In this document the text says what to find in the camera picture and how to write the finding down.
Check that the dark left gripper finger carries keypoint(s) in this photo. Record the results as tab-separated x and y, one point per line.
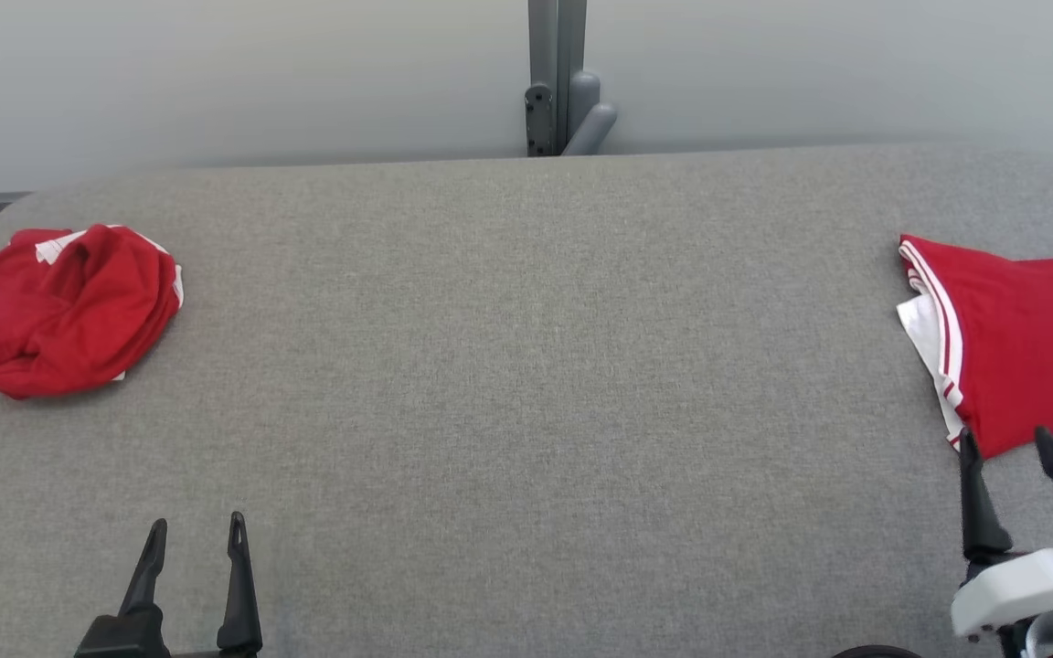
239	621
133	635

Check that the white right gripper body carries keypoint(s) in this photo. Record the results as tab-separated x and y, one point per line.
1029	585

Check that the bright red garment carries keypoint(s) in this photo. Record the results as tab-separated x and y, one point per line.
1029	347

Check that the dark red garment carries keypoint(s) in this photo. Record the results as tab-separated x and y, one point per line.
60	311

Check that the grey metal post bracket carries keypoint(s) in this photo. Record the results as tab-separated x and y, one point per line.
558	91

